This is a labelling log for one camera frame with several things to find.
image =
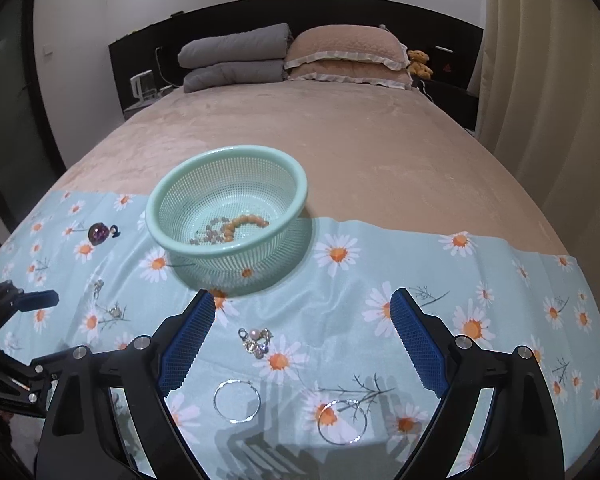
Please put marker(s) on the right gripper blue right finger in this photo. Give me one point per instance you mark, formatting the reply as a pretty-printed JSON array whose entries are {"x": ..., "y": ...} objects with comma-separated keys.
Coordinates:
[{"x": 413, "y": 328}]

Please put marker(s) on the lower grey folded blanket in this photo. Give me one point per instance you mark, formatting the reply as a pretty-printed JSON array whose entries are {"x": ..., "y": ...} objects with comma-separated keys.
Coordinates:
[{"x": 227, "y": 73}]

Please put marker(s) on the grey folded blanket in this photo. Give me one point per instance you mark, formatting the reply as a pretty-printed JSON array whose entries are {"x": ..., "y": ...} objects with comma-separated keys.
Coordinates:
[
  {"x": 261, "y": 44},
  {"x": 227, "y": 73}
]

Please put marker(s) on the beige curtain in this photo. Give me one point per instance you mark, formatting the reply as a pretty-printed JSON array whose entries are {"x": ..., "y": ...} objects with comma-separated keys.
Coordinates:
[{"x": 539, "y": 112}]

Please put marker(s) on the small silver earring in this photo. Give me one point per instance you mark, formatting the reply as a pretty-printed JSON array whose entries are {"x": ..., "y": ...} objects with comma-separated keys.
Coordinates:
[{"x": 97, "y": 288}]

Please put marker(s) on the brown teddy bear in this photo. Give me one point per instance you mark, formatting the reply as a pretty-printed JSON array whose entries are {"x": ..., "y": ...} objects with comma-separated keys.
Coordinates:
[{"x": 418, "y": 64}]

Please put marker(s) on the small dark charm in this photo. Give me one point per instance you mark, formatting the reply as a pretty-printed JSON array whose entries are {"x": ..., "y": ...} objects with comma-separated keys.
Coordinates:
[{"x": 114, "y": 231}]

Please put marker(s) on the pink beige bedspread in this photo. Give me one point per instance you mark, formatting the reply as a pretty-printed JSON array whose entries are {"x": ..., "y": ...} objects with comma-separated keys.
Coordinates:
[{"x": 387, "y": 157}]

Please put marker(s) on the white bedside appliance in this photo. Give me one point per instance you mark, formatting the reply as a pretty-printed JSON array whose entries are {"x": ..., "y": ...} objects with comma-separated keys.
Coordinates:
[{"x": 145, "y": 91}]

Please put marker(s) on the silver hoop earring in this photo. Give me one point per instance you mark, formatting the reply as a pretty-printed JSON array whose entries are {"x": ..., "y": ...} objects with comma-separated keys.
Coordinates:
[
  {"x": 340, "y": 422},
  {"x": 237, "y": 401}
]

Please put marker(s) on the mint green plastic basket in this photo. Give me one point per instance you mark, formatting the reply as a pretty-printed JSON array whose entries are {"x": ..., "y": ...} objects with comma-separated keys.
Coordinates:
[{"x": 232, "y": 218}]

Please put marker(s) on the daisy print blue cloth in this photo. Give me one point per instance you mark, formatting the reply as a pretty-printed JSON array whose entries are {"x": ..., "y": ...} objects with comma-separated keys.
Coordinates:
[{"x": 333, "y": 337}]

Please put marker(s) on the upper grey folded blanket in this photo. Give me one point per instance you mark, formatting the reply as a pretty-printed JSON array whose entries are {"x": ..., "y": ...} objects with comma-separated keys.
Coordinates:
[{"x": 261, "y": 44}]

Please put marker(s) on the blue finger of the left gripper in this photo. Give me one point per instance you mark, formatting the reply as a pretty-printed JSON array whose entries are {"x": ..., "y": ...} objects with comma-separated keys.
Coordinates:
[{"x": 31, "y": 301}]

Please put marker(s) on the lower beige ruffled pillow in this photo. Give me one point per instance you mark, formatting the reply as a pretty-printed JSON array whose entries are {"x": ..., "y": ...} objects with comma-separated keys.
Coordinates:
[{"x": 353, "y": 72}]

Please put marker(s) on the gold heart earring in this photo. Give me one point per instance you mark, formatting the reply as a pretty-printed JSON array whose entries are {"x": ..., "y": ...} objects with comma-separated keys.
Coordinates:
[{"x": 115, "y": 311}]

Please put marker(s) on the black headboard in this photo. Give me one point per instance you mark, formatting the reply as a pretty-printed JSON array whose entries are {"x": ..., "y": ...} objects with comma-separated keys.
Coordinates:
[{"x": 453, "y": 45}]

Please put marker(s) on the purple glass pendant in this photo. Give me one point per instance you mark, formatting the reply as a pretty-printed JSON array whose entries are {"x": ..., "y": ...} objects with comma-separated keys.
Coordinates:
[{"x": 97, "y": 233}]

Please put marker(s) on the pearl crystal earring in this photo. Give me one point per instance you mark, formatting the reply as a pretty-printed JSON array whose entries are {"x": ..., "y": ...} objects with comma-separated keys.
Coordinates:
[{"x": 256, "y": 342}]

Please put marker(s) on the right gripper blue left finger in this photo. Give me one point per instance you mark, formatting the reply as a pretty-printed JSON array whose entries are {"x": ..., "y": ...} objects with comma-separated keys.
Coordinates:
[{"x": 179, "y": 339}]

